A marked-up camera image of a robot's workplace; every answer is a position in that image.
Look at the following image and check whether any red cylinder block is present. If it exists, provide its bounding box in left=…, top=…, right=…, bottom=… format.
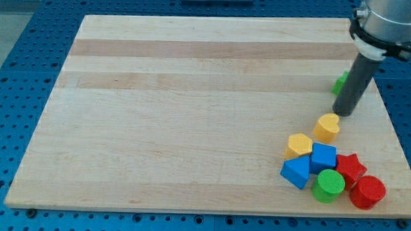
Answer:
left=349, top=175, right=386, bottom=210

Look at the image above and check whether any green block behind rod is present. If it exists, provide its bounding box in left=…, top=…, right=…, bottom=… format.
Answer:
left=331, top=71, right=349, bottom=95

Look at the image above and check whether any yellow hexagon block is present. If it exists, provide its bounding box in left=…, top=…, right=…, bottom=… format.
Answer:
left=284, top=133, right=314, bottom=160

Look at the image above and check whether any green cylinder block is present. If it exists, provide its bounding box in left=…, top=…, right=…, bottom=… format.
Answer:
left=311, top=169, right=346, bottom=204

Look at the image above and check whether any wooden board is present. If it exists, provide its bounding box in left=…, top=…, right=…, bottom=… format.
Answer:
left=4, top=15, right=411, bottom=218

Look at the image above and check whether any blue triangle block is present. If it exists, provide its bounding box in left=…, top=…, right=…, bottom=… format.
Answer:
left=280, top=156, right=310, bottom=190

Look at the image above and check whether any blue cube block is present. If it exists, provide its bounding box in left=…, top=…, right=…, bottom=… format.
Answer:
left=310, top=143, right=336, bottom=174

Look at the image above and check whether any yellow heart block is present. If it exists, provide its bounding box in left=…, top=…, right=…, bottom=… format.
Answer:
left=312, top=113, right=340, bottom=144

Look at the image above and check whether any red star block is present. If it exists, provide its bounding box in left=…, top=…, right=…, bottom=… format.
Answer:
left=335, top=154, right=367, bottom=191

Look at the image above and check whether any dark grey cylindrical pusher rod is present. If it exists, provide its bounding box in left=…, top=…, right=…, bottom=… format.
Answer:
left=332, top=53, right=382, bottom=117

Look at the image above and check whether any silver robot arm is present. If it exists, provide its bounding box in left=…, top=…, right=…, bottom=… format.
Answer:
left=332, top=0, right=411, bottom=117

